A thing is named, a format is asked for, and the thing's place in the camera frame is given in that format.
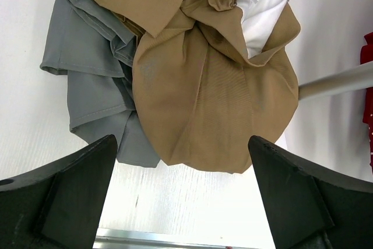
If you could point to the grey pleated skirt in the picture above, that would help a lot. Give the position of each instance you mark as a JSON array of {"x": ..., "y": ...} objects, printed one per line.
[{"x": 94, "y": 50}]

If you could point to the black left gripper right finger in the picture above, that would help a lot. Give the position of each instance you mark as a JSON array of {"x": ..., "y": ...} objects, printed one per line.
[{"x": 308, "y": 205}]

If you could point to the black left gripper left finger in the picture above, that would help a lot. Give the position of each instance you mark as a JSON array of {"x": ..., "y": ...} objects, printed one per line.
[{"x": 58, "y": 205}]

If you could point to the silver clothes rack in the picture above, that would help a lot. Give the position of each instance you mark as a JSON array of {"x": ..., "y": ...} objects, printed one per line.
[{"x": 356, "y": 78}]

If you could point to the red polka dot garment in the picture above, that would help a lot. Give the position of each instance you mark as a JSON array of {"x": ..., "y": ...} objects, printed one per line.
[{"x": 366, "y": 56}]

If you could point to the tan skirt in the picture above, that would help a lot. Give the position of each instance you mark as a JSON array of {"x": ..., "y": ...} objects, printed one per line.
[{"x": 209, "y": 74}]

